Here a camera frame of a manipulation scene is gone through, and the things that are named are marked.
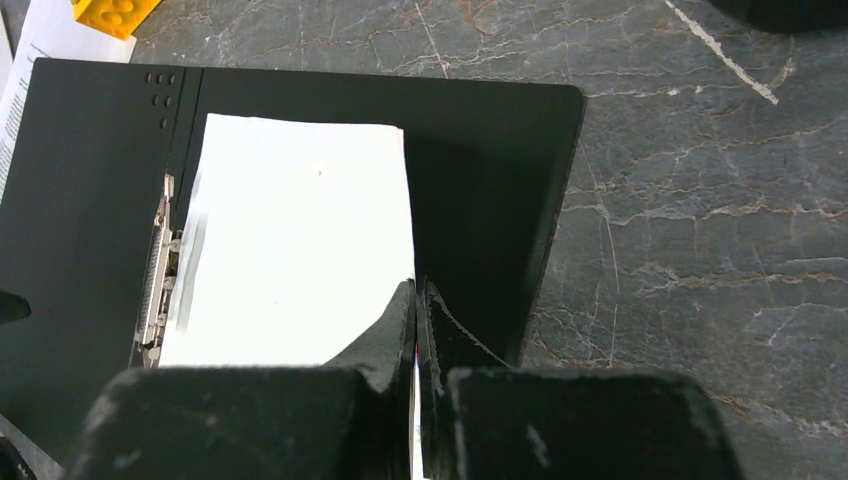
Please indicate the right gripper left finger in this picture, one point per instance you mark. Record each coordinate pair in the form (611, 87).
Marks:
(349, 418)

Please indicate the printed paper sheet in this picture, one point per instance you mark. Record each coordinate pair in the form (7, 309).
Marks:
(297, 237)
(50, 36)

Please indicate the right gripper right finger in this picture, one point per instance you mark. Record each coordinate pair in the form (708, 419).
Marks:
(483, 419)

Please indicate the red folder with black inside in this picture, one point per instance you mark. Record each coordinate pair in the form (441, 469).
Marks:
(175, 219)

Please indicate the metal folder clip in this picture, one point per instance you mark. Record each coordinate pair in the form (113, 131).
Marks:
(159, 282)

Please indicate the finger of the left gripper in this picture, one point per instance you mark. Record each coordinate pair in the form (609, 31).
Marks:
(13, 307)

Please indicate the yellow green toy block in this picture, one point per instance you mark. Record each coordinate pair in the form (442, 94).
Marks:
(116, 18)

